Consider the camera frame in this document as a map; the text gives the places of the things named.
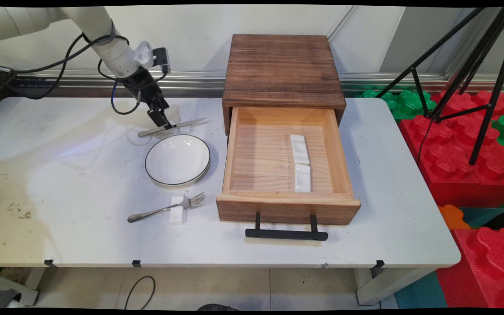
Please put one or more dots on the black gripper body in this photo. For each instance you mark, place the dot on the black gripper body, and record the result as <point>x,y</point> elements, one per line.
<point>142,87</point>

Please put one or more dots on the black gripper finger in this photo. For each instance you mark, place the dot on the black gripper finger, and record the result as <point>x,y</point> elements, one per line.
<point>163,104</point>
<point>158,118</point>

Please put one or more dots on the silver table knife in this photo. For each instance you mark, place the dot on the silver table knife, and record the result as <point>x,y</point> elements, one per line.
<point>190,122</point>

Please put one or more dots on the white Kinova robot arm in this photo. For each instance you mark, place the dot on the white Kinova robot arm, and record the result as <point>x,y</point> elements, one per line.
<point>112,52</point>

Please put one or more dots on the white ceramic cutlery rest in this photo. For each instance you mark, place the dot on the white ceramic cutlery rest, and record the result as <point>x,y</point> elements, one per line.
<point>302,178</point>
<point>176,217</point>
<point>299,148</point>
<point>185,128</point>

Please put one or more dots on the white plate with black rim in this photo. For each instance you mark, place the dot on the white plate with black rim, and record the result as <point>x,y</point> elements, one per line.
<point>177,159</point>

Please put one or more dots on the silver fork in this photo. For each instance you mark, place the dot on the silver fork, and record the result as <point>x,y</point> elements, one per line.
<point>155,212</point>

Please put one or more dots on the dark wooden drawer cabinet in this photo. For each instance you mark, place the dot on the dark wooden drawer cabinet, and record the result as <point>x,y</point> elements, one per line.
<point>282,70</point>

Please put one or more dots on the black table edge clip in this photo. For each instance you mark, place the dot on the black table edge clip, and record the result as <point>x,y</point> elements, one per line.
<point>379,264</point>
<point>50,263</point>
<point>136,263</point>

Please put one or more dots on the white table leg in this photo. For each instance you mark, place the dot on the white table leg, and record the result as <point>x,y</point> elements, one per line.
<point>379,286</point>
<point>20,288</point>

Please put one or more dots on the orange foam piece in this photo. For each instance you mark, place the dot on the orange foam piece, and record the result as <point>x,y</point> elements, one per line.
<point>452,217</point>

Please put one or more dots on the teal foam mat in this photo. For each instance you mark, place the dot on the teal foam mat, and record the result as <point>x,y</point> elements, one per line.
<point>420,293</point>

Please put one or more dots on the black tripod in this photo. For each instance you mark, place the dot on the black tripod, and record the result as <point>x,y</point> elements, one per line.
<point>491,105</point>

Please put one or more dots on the black silver wrist camera box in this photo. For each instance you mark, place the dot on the black silver wrist camera box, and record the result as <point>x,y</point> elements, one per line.
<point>161,59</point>

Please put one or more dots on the aluminium wall rail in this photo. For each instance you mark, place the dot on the aluminium wall rail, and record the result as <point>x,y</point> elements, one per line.
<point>190,81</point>

